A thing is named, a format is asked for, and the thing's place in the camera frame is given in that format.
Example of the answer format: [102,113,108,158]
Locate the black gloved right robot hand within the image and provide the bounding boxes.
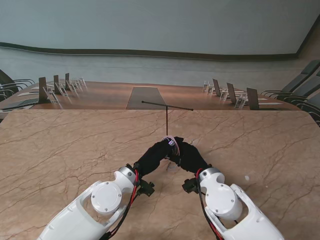
[173,136,210,174]

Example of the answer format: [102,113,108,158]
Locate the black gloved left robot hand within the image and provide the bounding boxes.
[133,140,176,179]

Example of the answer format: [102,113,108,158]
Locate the white wired earphone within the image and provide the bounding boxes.
[161,135,182,172]

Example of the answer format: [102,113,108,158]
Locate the black T-shaped earphone rack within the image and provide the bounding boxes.
[141,100,195,138]

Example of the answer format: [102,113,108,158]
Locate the printed conference room backdrop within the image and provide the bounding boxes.
[0,0,320,126]

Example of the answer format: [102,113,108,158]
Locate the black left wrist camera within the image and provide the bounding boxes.
[137,179,156,198]

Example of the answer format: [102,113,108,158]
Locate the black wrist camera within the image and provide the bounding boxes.
[137,179,156,198]
[181,177,201,195]

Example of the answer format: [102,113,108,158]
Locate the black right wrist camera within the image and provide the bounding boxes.
[181,177,201,195]

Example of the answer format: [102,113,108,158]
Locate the red black left arm cables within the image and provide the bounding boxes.
[99,168,141,240]

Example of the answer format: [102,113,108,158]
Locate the red black arm cables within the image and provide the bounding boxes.
[195,168,225,240]
[99,168,141,240]

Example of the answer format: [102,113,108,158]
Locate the red black right arm cables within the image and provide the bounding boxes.
[195,168,225,240]

